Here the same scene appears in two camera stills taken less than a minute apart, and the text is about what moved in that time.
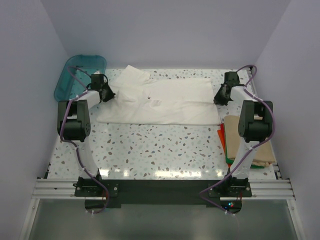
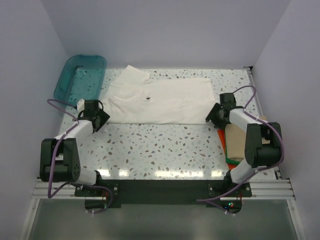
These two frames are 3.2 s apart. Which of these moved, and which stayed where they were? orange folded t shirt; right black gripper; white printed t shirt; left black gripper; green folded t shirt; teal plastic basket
Moved: left black gripper; right black gripper
Stayed: teal plastic basket; white printed t shirt; orange folded t shirt; green folded t shirt
